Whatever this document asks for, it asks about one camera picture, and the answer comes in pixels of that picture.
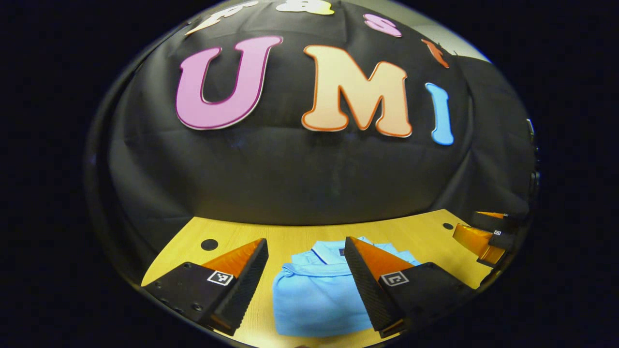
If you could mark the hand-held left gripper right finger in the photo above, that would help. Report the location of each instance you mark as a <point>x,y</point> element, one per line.
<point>370,295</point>

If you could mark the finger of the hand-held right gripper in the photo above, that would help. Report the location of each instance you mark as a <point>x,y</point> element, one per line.
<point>493,218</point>
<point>476,240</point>

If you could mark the light blue T-shirt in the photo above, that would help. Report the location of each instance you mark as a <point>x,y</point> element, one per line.
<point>314,299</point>

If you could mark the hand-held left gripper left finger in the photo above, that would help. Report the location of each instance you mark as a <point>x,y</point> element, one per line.
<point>246,295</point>

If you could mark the black backdrop cloth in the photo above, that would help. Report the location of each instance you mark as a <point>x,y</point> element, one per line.
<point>290,174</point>

